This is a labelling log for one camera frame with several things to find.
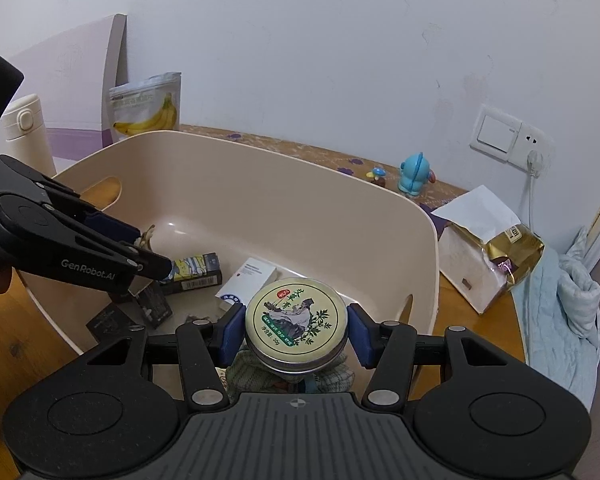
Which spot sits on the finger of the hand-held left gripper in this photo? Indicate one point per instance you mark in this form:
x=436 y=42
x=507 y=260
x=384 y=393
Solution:
x=105 y=267
x=112 y=227

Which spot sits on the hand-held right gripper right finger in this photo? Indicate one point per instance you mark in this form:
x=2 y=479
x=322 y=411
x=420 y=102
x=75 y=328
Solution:
x=358 y=335

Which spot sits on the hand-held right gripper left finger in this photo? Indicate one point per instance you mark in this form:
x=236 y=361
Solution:
x=232 y=330

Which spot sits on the small beige clip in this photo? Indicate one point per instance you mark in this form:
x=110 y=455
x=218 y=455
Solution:
x=146 y=240

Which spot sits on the black printed card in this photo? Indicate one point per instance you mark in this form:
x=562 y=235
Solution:
x=107 y=320

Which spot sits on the white box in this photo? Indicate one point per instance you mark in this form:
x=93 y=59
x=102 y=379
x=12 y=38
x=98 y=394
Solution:
x=245 y=277

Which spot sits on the dark cartoon pencil-lead box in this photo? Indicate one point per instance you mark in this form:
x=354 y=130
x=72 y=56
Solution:
x=197 y=285

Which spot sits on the black cube box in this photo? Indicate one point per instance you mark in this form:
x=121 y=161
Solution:
x=152 y=307

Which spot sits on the round metal ointment tin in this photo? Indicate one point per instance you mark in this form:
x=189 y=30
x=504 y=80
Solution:
x=295 y=320

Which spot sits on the yellow cartoon pencil-lead box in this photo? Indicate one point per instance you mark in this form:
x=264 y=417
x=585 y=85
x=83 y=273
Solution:
x=192 y=264

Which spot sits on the beige plastic storage bin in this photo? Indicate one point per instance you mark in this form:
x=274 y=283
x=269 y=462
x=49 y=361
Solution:
x=290 y=210

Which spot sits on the cream thermos bottle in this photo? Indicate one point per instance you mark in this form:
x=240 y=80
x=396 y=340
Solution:
x=25 y=135

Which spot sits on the banana chips snack bag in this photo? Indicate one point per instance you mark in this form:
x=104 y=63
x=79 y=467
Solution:
x=147 y=105

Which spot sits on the white paper bag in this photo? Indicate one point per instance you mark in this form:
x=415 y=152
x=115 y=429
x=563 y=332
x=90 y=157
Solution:
x=467 y=255

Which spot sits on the pale pink board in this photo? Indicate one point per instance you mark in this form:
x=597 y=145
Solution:
x=75 y=75

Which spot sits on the small mushroom toy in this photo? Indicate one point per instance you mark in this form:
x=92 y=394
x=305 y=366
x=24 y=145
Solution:
x=376 y=175

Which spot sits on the blue toy figurine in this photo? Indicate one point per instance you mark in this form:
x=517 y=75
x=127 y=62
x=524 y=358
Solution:
x=415 y=172

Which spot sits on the gold foil bag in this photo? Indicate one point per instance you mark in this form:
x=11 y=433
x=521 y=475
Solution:
x=517 y=250

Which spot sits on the light blue blanket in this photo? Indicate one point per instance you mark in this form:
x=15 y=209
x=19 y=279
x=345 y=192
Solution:
x=560 y=310

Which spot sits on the white power plug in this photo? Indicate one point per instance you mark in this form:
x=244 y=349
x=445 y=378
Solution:
x=535 y=162

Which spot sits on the white wall switch socket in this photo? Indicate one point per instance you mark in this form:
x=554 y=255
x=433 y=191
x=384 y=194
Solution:
x=505 y=132

